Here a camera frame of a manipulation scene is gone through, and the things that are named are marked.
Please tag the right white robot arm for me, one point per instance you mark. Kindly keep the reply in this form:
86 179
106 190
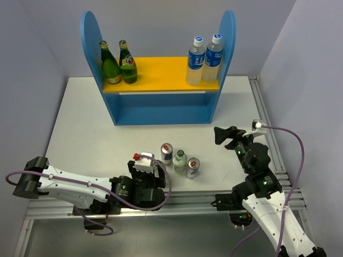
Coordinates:
261 194

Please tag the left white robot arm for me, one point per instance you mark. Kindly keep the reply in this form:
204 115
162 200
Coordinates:
90 195

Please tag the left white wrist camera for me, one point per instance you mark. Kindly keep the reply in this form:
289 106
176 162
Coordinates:
142 163

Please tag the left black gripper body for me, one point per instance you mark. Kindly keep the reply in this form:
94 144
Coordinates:
146 179

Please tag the clear glass bottle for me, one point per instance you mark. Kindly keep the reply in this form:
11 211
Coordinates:
180 161

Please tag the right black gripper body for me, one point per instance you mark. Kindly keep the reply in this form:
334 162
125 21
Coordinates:
239 143

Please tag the aluminium front rail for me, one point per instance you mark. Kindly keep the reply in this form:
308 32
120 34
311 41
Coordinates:
186 226

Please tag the blue and yellow wooden shelf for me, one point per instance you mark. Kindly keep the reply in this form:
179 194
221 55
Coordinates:
161 96

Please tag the left clear water bottle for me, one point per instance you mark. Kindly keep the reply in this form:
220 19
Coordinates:
196 55

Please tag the right clear water bottle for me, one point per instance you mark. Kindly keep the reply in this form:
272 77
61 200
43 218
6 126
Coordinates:
213 56

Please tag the red bull can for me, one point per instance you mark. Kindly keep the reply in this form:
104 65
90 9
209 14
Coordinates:
166 153
193 166

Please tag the aluminium side rail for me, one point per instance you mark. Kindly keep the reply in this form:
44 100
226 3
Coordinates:
276 160

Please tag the clear water bottle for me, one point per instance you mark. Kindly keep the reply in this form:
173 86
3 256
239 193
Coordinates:
213 56
196 55

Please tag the green Perrier bottle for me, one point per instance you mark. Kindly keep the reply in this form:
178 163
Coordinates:
127 64
109 65

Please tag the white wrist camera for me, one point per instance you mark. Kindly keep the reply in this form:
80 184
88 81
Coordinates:
259 128
142 163

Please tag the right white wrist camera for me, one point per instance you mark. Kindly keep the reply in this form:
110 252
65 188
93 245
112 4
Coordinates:
259 128

